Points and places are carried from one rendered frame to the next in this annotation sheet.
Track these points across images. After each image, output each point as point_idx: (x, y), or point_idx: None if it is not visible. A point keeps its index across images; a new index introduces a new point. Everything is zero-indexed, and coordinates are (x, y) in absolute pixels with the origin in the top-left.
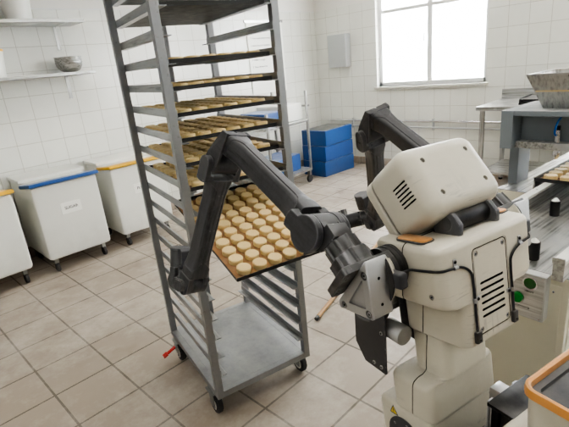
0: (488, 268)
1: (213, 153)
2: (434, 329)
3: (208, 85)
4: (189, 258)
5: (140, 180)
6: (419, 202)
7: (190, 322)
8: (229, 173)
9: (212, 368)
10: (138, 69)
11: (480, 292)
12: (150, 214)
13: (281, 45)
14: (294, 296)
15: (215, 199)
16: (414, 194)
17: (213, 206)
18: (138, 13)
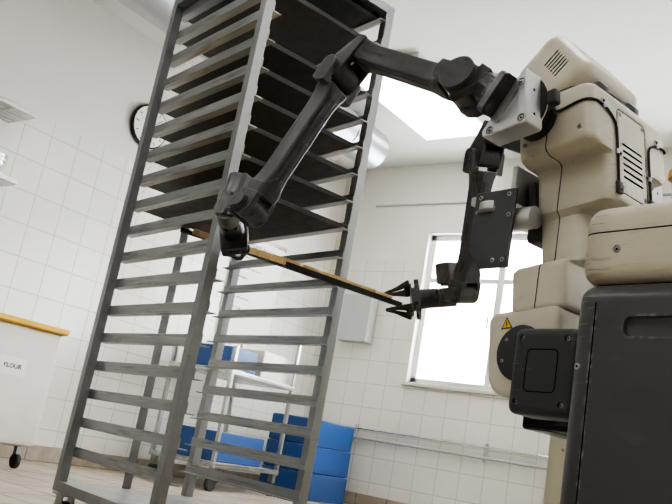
0: (629, 138)
1: (341, 56)
2: (572, 196)
3: (294, 86)
4: (262, 172)
5: (122, 219)
6: (572, 61)
7: (125, 428)
8: (346, 88)
9: (164, 460)
10: (194, 75)
11: (622, 151)
12: (113, 271)
13: (380, 90)
14: (303, 427)
15: (324, 105)
16: (567, 57)
17: (319, 112)
18: (234, 6)
